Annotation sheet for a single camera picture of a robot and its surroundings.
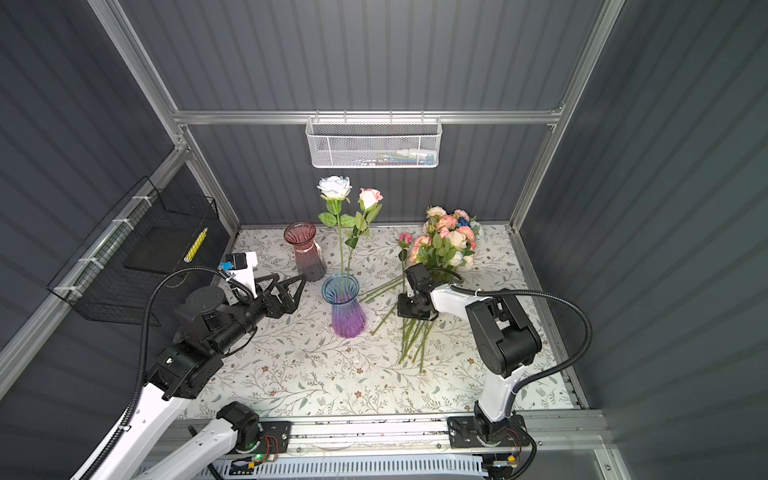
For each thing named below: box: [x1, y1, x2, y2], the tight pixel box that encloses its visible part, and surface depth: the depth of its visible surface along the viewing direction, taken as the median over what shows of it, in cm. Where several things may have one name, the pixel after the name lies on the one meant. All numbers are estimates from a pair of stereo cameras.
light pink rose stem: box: [344, 188, 383, 278], surface depth 74 cm
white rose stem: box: [317, 175, 356, 277], surface depth 71 cm
